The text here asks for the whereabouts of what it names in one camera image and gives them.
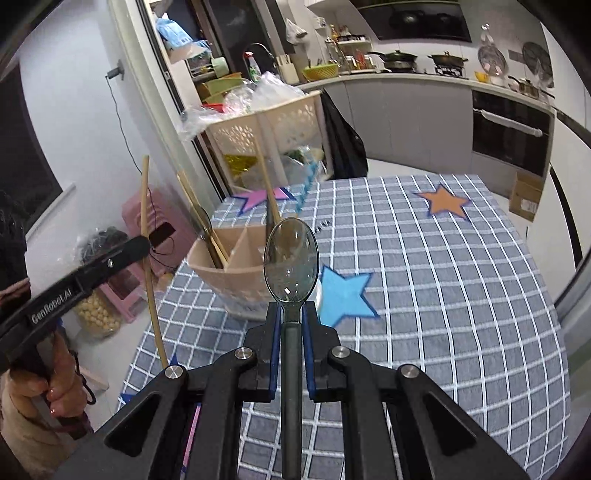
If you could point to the blue dotted chopstick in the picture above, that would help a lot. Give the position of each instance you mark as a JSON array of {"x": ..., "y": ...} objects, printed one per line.
[{"x": 305, "y": 189}]

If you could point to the crumpled clear plastic bags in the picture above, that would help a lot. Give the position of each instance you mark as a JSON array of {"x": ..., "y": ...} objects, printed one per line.
[{"x": 203, "y": 117}]

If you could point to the green plastic basin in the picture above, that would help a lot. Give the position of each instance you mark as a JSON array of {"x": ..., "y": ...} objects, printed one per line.
[{"x": 224, "y": 86}]

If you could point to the person's left hand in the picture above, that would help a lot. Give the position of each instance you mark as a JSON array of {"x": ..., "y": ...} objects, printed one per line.
[{"x": 64, "y": 374}]

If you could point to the spice rack with bottles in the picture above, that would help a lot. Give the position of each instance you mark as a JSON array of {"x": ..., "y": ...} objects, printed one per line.
[{"x": 351, "y": 55}]

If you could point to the blue package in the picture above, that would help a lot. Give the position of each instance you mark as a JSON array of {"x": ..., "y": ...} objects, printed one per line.
[{"x": 178, "y": 34}]

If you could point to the black built-in oven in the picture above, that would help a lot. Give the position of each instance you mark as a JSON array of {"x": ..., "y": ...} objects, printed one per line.
[{"x": 508, "y": 134}]

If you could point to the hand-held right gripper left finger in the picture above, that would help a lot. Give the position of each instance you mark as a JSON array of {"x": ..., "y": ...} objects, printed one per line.
[{"x": 276, "y": 341}]

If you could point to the beige plastic basket rack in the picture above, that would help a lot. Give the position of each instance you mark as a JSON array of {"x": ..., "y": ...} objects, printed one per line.
[{"x": 286, "y": 124}]

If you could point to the yellow bowl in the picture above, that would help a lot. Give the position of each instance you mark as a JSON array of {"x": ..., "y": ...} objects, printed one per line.
[{"x": 481, "y": 76}]

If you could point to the bag of yellow balls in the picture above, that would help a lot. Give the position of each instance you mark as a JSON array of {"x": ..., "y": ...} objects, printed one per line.
[{"x": 99, "y": 314}]

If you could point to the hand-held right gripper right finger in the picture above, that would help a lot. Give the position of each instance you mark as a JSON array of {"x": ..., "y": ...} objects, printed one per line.
[{"x": 308, "y": 350}]

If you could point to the plastic bag with dark contents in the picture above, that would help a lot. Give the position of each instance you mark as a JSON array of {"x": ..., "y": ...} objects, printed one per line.
[{"x": 101, "y": 242}]

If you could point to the black wall charger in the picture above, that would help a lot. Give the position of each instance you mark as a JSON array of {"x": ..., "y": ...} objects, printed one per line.
[{"x": 115, "y": 70}]

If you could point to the black bag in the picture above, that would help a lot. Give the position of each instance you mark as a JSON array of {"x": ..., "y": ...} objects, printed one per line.
[{"x": 344, "y": 138}]

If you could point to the dark cooking pot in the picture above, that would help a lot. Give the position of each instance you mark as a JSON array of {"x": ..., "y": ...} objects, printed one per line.
[{"x": 448, "y": 61}]

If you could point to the black range hood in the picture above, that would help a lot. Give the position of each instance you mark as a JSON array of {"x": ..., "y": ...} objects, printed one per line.
[{"x": 411, "y": 21}]

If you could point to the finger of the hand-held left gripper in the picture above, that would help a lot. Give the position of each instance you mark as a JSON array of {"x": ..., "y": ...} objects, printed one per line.
[{"x": 120, "y": 256}]

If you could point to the white knife block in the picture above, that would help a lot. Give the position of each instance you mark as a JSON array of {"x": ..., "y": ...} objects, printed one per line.
[{"x": 286, "y": 69}]

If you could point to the black wok with lid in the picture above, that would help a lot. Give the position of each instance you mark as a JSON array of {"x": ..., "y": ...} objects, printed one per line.
[{"x": 397, "y": 60}]

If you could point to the small pink stool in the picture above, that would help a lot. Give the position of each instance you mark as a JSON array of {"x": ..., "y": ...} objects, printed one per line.
[{"x": 124, "y": 295}]

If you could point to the grey checked star tablecloth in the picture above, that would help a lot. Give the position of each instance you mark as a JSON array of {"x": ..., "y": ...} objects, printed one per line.
[{"x": 438, "y": 286}]

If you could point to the green colander basket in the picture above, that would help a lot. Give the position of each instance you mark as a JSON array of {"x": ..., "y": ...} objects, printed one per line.
[{"x": 321, "y": 71}]

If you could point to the wooden chopstick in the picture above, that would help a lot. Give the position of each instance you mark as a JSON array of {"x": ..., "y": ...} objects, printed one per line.
[
  {"x": 267, "y": 180},
  {"x": 198, "y": 207},
  {"x": 147, "y": 207}
]

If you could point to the black kitchen faucet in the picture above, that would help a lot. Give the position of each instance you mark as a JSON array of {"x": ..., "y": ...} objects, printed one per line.
[{"x": 261, "y": 46}]

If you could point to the small steel saucepan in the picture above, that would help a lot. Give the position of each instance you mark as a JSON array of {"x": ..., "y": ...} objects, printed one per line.
[{"x": 526, "y": 87}]

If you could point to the hanging white plastic bag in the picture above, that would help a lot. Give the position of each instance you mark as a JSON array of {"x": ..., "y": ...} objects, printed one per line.
[{"x": 294, "y": 30}]

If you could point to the stack of pink stools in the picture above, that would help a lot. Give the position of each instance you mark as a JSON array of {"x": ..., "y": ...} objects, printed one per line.
[{"x": 147, "y": 207}]

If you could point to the beige plastic utensil holder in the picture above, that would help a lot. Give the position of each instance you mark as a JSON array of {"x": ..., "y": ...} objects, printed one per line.
[{"x": 217, "y": 286}]

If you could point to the spray bottle with red cap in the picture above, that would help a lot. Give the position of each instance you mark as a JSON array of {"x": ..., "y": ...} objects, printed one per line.
[{"x": 251, "y": 67}]

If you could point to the yellow oil bottle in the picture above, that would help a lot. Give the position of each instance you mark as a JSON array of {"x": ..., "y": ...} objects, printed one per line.
[{"x": 240, "y": 166}]

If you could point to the cardboard box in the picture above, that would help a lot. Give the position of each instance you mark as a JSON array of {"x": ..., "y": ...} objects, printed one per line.
[{"x": 526, "y": 196}]

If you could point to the metal spoon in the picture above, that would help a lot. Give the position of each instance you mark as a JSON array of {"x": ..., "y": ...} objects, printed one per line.
[{"x": 291, "y": 258}]

